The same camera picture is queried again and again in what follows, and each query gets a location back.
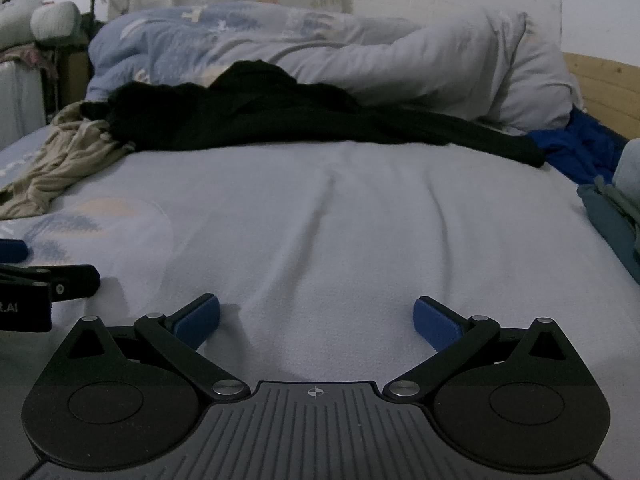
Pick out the beige garment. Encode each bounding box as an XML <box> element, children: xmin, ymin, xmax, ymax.
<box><xmin>0</xmin><ymin>101</ymin><xmax>137</xmax><ymax>221</ymax></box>

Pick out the teal folded garment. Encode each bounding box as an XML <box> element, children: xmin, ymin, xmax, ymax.
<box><xmin>577</xmin><ymin>182</ymin><xmax>640</xmax><ymax>287</ymax></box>

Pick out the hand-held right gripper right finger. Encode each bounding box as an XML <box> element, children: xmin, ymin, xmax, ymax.
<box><xmin>382</xmin><ymin>296</ymin><xmax>577</xmax><ymax>403</ymax></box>

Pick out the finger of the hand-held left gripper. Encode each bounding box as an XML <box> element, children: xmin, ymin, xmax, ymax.
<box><xmin>0</xmin><ymin>238</ymin><xmax>29</xmax><ymax>263</ymax></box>
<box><xmin>0</xmin><ymin>263</ymin><xmax>101</xmax><ymax>304</ymax></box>

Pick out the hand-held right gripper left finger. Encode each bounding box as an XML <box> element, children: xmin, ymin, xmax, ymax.
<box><xmin>64</xmin><ymin>294</ymin><xmax>252</xmax><ymax>404</ymax></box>

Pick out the black garment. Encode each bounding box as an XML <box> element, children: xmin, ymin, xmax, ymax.
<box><xmin>80</xmin><ymin>60</ymin><xmax>547</xmax><ymax>169</ymax></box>

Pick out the purple floral cloth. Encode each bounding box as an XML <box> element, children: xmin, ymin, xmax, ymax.
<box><xmin>12</xmin><ymin>41</ymin><xmax>61</xmax><ymax>82</ymax></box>

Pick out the wooden headboard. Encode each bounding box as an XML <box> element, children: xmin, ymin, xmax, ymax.
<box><xmin>562</xmin><ymin>51</ymin><xmax>640</xmax><ymax>145</ymax></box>

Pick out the white cushion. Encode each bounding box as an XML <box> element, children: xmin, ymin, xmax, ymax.
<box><xmin>0</xmin><ymin>0</ymin><xmax>45</xmax><ymax>50</ymax></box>
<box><xmin>30</xmin><ymin>1</ymin><xmax>82</xmax><ymax>45</ymax></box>

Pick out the light blue printed bed sheet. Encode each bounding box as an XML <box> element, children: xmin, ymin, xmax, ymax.
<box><xmin>0</xmin><ymin>125</ymin><xmax>640</xmax><ymax>398</ymax></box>

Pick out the royal blue cloth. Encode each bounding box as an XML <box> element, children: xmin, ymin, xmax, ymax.
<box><xmin>527</xmin><ymin>107</ymin><xmax>632</xmax><ymax>187</ymax></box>

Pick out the light blue printed quilt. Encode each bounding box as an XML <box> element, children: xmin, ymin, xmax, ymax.
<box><xmin>85</xmin><ymin>2</ymin><xmax>585</xmax><ymax>137</ymax></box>

